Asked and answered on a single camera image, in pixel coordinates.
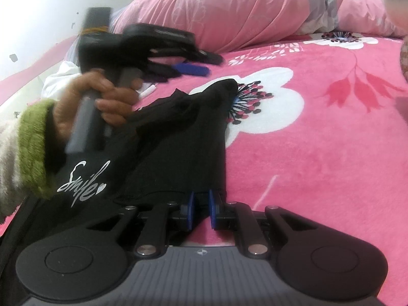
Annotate white pink headboard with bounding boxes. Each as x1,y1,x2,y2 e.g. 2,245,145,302
0,33,80,115

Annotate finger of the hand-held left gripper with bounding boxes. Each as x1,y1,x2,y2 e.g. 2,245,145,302
150,48,225,66
143,62,210,80

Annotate person's left hand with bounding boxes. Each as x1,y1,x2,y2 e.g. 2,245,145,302
53,72,144,141

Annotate white garment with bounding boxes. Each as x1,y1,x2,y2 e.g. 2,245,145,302
41,60,84,99

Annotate black shirt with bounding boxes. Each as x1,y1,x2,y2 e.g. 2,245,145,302
0,79,239,297

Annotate cream folded cloth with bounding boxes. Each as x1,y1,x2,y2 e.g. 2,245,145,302
384,0,408,31

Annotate person's left forearm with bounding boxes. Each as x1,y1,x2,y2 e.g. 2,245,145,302
0,99,61,227

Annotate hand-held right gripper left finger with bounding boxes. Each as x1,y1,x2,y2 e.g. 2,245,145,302
85,191,196,258

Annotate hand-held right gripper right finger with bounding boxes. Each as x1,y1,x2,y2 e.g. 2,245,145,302
209,189,317,258

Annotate pink floral blanket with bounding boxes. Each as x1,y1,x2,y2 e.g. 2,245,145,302
0,35,408,306

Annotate pink grey duvet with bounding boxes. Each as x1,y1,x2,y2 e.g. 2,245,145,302
110,0,408,53

